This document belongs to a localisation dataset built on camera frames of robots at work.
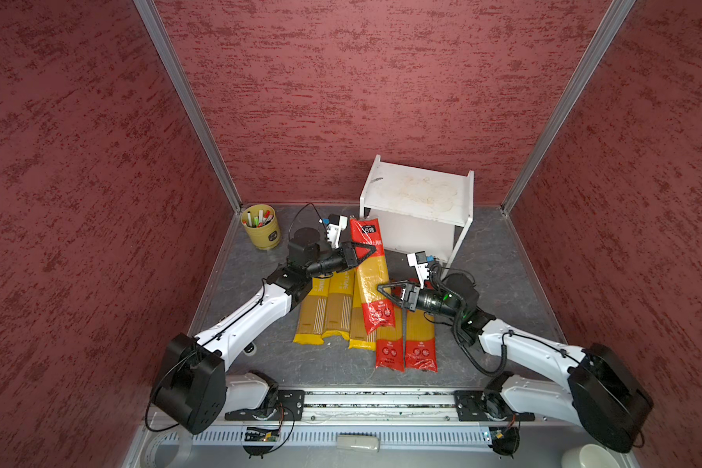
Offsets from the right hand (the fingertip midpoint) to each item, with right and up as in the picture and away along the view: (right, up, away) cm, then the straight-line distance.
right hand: (378, 295), depth 72 cm
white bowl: (+44, -32, -12) cm, 56 cm away
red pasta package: (+4, -16, +9) cm, 19 cm away
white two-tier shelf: (+12, +22, +3) cm, 25 cm away
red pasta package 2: (-1, -2, -3) cm, 3 cm away
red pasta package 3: (+13, -16, +11) cm, 24 cm away
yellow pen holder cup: (-37, +18, +22) cm, 47 cm away
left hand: (-1, +10, +1) cm, 10 cm away
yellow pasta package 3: (-5, -15, +11) cm, 19 cm away
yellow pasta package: (-19, -10, +17) cm, 28 cm away
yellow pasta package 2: (-11, -6, +18) cm, 22 cm away
